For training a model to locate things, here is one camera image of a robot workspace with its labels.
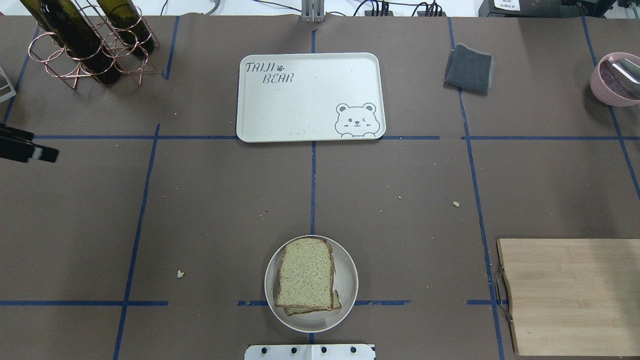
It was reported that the aluminium frame post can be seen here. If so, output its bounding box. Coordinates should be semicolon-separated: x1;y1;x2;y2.
301;0;326;23

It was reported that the cream bear serving tray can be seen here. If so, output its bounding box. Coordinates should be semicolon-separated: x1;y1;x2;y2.
236;52;387;143

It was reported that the metal scoop spatula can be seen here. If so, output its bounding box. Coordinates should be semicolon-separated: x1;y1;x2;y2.
603;58;640;100

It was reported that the wooden cutting board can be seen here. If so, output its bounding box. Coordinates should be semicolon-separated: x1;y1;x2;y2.
497;238;640;357

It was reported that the dark green wine bottle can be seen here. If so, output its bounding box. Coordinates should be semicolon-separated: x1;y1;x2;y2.
21;0;121;85

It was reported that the copper wire bottle rack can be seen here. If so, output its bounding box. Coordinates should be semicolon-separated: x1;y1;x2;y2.
28;0;160;90

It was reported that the white round plate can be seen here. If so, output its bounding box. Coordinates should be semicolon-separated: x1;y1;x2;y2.
263;234;359;334

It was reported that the bread slice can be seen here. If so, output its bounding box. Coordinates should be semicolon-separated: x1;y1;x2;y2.
284;290;342;316
275;237;335;313

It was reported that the folded grey cloth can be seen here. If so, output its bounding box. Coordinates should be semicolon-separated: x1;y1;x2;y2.
444;43;495;95

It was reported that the white wire dish rack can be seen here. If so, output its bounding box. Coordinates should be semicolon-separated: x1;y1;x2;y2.
0;66;17;103

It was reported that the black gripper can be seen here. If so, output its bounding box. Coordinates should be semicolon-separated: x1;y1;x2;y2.
0;125;60;163

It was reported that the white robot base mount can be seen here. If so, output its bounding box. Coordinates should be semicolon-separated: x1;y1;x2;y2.
244;343;377;360

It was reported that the pink bowl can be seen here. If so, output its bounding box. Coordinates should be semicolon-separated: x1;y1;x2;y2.
590;52;640;107

